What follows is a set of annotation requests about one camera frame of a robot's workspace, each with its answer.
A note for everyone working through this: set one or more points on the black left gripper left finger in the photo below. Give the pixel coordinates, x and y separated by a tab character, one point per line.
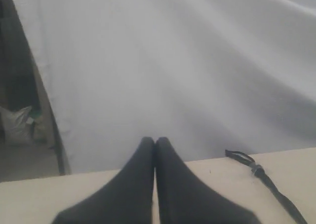
125	199

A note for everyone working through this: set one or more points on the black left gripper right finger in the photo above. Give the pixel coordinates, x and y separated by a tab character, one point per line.
184	199

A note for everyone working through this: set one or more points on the green white package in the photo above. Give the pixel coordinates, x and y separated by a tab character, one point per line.
38	131

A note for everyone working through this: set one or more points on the white plastic bag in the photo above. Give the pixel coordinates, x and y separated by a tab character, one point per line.
16	129

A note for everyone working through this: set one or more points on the grey fabric backdrop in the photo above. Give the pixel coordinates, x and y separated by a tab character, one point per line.
208	74

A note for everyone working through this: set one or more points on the black backdrop stand pole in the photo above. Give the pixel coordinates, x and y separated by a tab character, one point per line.
51	130

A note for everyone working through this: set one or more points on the dark grey plastic cable clamp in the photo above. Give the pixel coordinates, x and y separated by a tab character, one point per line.
257	170

